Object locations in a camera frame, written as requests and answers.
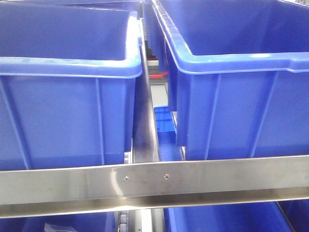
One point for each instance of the blue bin lower shelf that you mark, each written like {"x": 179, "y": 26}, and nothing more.
{"x": 166, "y": 133}

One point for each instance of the blue plastic bin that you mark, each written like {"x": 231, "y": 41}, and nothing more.
{"x": 67, "y": 85}
{"x": 238, "y": 75}

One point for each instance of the blue bin lower left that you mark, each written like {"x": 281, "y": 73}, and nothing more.
{"x": 95, "y": 222}

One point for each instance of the stainless steel shelf rack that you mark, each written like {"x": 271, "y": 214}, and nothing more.
{"x": 146, "y": 185}

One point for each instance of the blue plastic bin left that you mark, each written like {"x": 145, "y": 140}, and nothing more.
{"x": 67, "y": 85}

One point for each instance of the blue plastic bin right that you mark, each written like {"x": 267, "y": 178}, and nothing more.
{"x": 238, "y": 75}

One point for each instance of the blue bin lower right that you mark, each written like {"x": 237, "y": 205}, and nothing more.
{"x": 285, "y": 216}

